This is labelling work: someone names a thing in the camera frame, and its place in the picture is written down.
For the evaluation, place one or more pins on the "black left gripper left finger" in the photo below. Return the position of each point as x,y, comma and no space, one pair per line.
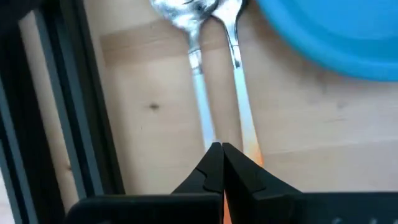
213,174

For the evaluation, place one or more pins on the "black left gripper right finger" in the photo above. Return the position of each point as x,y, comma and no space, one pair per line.
242,177

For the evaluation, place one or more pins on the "blue plastic tray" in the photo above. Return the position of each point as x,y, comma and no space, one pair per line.
326,31

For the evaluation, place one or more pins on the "black aluminium frame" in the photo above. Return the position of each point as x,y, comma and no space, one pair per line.
98,124

